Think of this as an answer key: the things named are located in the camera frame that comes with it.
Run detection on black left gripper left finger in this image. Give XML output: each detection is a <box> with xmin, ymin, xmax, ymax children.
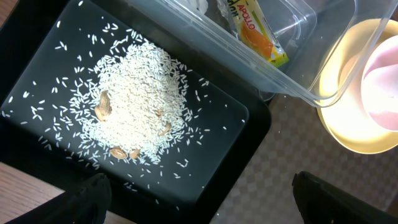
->
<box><xmin>7</xmin><ymin>173</ymin><xmax>112</xmax><ymax>224</ymax></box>

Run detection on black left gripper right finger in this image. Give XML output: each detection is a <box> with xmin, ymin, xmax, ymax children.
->
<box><xmin>292</xmin><ymin>171</ymin><xmax>397</xmax><ymax>224</ymax></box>

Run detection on yellow plate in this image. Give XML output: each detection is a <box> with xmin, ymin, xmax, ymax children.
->
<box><xmin>317</xmin><ymin>19</ymin><xmax>397</xmax><ymax>154</ymax></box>

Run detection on pile of rice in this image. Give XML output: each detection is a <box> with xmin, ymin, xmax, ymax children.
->
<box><xmin>1</xmin><ymin>0</ymin><xmax>246</xmax><ymax>212</ymax></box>

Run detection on pink bowl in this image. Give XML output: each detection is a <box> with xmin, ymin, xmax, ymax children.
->
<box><xmin>338</xmin><ymin>34</ymin><xmax>398</xmax><ymax>132</ymax></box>

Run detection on yellow snack wrapper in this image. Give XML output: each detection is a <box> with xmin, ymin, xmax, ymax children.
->
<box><xmin>217</xmin><ymin>0</ymin><xmax>289</xmax><ymax>67</ymax></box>

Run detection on black waste tray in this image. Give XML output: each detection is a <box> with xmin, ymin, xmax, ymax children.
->
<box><xmin>1</xmin><ymin>1</ymin><xmax>271</xmax><ymax>223</ymax></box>

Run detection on clear plastic waste bin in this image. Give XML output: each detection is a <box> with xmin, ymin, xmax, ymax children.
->
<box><xmin>122</xmin><ymin>1</ymin><xmax>397</xmax><ymax>107</ymax></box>

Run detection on almond nut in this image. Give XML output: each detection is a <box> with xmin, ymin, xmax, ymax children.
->
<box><xmin>109</xmin><ymin>147</ymin><xmax>127</xmax><ymax>159</ymax></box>
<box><xmin>159</xmin><ymin>122</ymin><xmax>172</xmax><ymax>136</ymax></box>
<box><xmin>129</xmin><ymin>149</ymin><xmax>141</xmax><ymax>159</ymax></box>
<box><xmin>95</xmin><ymin>90</ymin><xmax>112</xmax><ymax>121</ymax></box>

